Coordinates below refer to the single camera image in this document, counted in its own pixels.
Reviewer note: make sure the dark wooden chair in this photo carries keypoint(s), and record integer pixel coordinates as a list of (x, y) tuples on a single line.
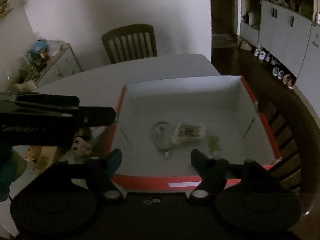
[(131, 42)]

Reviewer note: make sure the cotton swab bag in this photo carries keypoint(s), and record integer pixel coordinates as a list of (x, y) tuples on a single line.
[(184, 133)]

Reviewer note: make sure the white wall cupboards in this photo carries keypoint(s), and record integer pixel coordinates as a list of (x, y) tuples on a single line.
[(294, 40)]

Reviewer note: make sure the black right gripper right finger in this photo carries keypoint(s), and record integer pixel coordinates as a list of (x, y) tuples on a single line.
[(240, 202)]

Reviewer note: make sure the white side cabinet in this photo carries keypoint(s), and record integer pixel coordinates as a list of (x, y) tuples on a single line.
[(63, 64)]

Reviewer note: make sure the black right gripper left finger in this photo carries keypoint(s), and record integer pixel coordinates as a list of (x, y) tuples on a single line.
[(67, 201)]

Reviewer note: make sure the red white cardboard box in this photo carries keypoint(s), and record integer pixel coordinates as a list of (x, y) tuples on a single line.
[(225, 105)]

